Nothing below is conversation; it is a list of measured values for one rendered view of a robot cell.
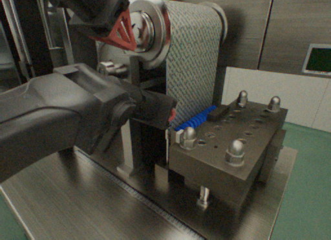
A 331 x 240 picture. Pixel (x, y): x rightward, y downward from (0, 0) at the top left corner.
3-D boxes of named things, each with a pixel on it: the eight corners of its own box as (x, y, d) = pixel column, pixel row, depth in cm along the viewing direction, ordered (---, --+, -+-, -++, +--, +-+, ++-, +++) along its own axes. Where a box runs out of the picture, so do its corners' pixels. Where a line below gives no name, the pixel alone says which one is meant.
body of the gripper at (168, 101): (168, 131, 37) (144, 126, 31) (132, 117, 43) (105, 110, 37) (178, 99, 37) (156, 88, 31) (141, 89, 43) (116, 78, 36)
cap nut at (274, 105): (264, 110, 59) (268, 96, 57) (267, 107, 62) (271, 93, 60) (278, 113, 57) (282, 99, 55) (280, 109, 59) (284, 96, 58)
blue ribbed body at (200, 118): (170, 139, 48) (170, 127, 46) (210, 112, 63) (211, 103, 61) (182, 144, 46) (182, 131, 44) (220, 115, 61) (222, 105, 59)
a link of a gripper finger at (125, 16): (135, 65, 36) (98, 28, 29) (111, 61, 40) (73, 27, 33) (150, 34, 37) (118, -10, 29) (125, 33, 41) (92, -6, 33)
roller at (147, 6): (122, 55, 45) (121, -3, 39) (183, 47, 63) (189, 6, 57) (160, 67, 39) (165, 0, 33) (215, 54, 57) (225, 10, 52)
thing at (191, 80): (165, 138, 47) (166, 61, 39) (209, 110, 64) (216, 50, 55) (167, 139, 47) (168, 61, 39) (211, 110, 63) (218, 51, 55)
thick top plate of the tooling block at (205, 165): (169, 168, 44) (169, 145, 41) (234, 113, 72) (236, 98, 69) (239, 206, 35) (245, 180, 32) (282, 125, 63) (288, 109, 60)
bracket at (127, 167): (116, 171, 54) (99, 56, 40) (132, 160, 58) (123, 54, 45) (127, 178, 51) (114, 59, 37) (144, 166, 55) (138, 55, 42)
